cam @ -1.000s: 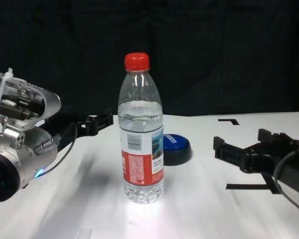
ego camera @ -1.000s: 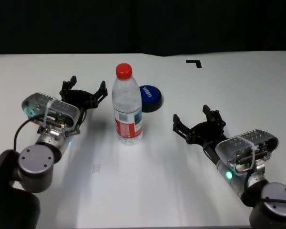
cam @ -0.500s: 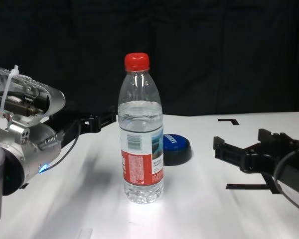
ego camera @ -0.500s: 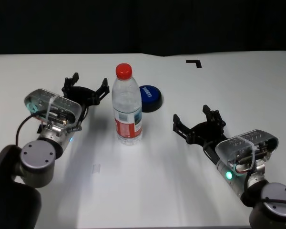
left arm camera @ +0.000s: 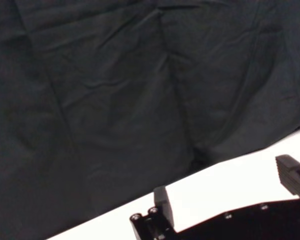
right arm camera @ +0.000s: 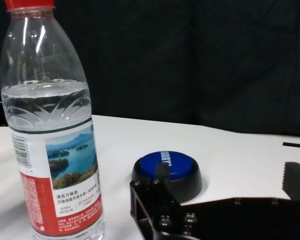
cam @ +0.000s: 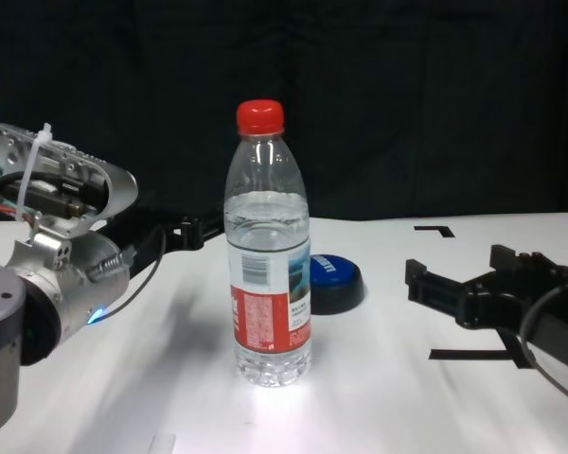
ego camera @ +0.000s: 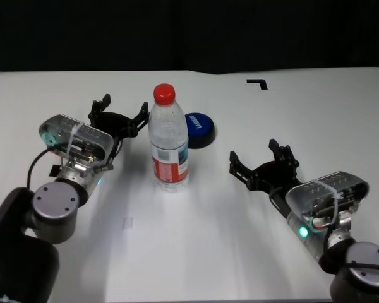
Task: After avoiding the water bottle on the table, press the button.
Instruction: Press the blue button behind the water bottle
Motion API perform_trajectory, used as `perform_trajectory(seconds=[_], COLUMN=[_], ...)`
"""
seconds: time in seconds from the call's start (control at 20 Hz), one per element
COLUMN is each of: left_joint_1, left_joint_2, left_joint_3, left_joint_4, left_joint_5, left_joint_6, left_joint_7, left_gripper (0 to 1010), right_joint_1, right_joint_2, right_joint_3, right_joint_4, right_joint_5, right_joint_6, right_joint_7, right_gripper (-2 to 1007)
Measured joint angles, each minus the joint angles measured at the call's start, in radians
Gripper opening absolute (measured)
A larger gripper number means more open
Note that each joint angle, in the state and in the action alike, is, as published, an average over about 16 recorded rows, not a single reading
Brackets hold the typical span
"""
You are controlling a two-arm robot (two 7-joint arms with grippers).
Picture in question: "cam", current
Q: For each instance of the black L-shaped tape mark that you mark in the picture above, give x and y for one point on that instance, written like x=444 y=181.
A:
x=442 y=230

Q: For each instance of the clear left wrist camera housing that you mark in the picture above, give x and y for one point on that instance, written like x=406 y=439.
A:
x=113 y=189

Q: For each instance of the clear water bottle red cap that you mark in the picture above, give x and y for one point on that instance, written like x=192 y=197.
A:
x=265 y=213

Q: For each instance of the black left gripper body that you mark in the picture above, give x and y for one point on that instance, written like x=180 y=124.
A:
x=142 y=236

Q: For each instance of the black T-shaped tape mark long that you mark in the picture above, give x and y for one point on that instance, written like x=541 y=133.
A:
x=468 y=355

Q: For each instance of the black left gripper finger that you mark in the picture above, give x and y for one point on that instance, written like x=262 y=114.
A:
x=201 y=229

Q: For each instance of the black curtain backdrop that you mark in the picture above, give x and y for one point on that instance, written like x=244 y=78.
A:
x=123 y=71

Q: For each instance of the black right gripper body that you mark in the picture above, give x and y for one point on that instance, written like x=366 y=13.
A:
x=497 y=302

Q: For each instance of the blue push button black base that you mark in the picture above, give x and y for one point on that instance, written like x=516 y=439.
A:
x=337 y=280

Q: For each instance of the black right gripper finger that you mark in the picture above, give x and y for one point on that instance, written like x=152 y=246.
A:
x=438 y=291
x=530 y=266

